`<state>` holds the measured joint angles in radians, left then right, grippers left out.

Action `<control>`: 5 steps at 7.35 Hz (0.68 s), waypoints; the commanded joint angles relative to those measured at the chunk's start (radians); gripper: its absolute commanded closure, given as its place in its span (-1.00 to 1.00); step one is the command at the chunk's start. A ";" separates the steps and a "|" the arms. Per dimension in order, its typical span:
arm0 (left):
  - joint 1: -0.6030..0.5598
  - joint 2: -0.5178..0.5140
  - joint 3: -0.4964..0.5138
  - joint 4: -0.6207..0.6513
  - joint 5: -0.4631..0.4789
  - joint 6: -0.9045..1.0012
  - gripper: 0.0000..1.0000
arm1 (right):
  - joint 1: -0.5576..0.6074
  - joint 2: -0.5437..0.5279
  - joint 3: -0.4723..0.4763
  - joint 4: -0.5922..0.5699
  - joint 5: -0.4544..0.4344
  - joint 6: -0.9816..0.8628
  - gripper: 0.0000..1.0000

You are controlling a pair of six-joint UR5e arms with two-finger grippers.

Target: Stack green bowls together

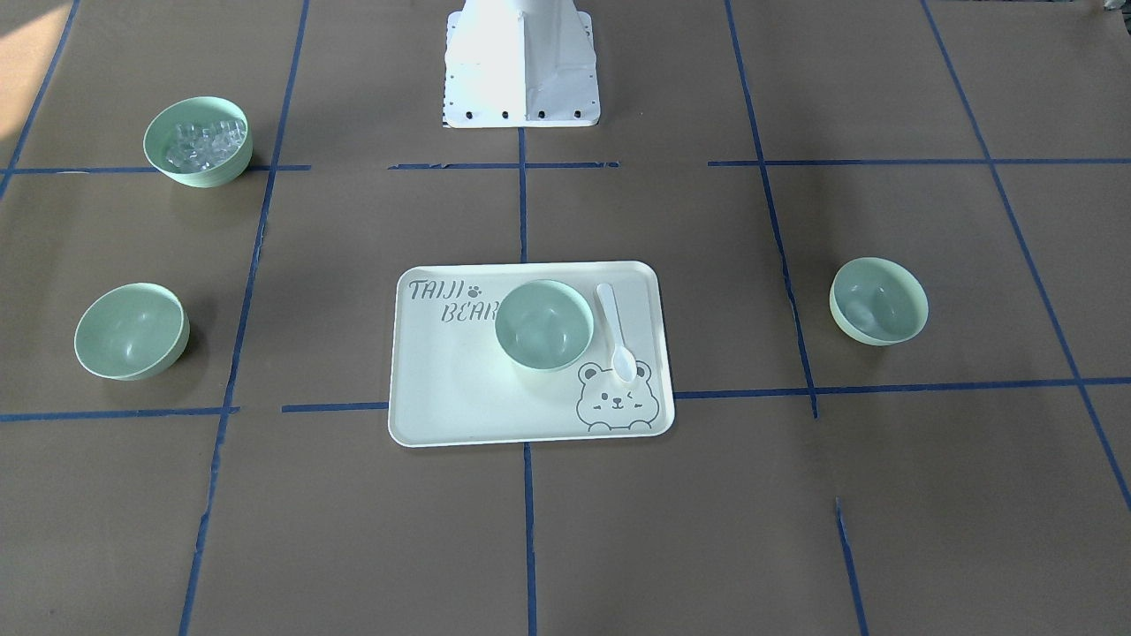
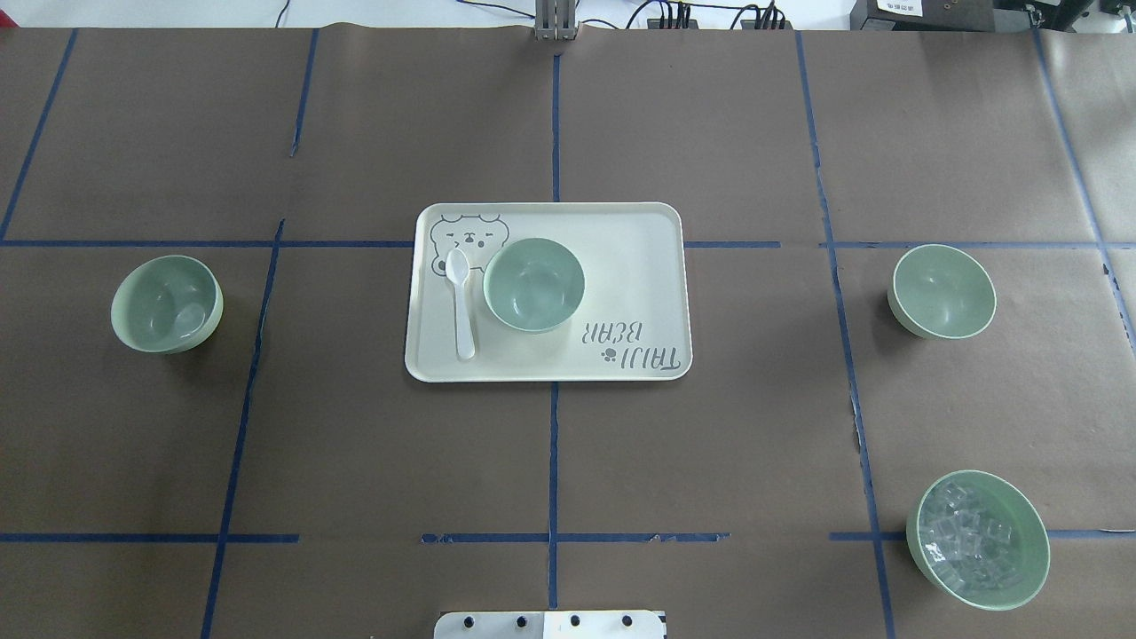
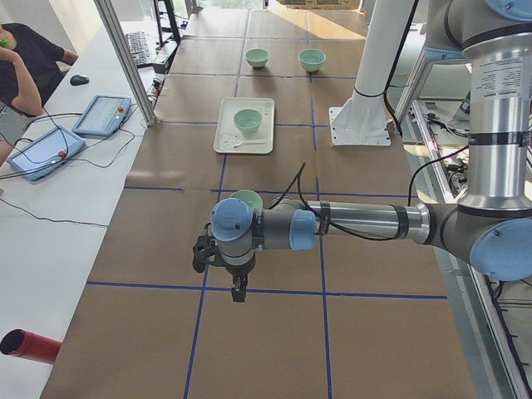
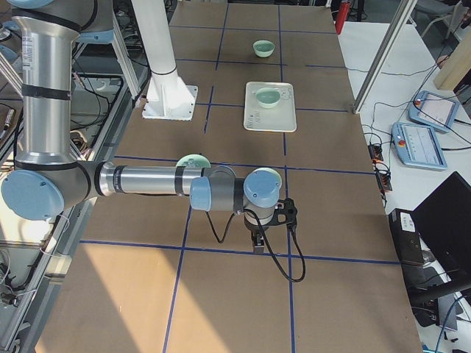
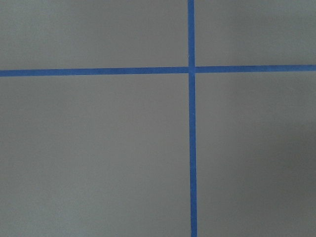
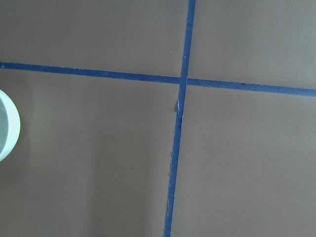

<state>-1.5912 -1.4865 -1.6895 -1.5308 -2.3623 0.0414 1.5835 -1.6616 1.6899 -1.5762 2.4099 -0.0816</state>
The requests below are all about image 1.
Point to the clear ice cubes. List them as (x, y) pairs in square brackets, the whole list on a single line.
[(197, 146)]

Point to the green bowl with ice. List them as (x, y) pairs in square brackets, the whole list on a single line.
[(196, 109)]

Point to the white plastic spoon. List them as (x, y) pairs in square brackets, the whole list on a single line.
[(623, 361)]

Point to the cream bear tray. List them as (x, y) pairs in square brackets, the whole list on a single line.
[(451, 383)]

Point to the green bowl on tray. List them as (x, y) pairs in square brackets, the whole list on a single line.
[(544, 325)]

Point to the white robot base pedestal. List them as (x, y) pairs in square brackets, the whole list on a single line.
[(518, 64)]

